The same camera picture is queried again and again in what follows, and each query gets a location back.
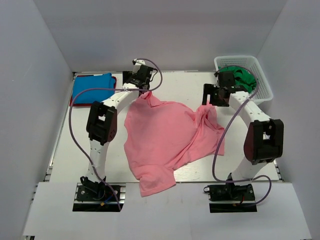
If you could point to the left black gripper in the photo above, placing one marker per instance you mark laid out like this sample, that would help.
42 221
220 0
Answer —
128 74

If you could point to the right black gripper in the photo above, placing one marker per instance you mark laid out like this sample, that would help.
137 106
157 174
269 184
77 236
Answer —
208 89

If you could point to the pink t shirt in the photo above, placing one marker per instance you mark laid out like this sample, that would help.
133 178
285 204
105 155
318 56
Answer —
163 136

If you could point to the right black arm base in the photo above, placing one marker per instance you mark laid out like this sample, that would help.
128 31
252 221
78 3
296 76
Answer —
231 198

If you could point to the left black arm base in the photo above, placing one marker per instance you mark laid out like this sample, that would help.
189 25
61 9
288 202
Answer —
87 201

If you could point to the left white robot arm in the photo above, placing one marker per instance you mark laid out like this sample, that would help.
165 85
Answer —
102 121

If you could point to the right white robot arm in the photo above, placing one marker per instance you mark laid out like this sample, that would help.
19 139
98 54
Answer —
265 136

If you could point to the folded blue t shirt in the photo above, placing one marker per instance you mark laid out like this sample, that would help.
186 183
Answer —
92 87

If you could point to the green t shirt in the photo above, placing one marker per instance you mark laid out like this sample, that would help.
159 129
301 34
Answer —
242 77

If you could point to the white plastic basket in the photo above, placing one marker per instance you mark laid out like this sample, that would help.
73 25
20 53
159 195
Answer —
250 63

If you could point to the folded red t shirt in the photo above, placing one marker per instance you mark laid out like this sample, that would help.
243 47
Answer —
113 83

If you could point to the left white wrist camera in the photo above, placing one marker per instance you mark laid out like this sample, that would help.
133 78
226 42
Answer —
137 64

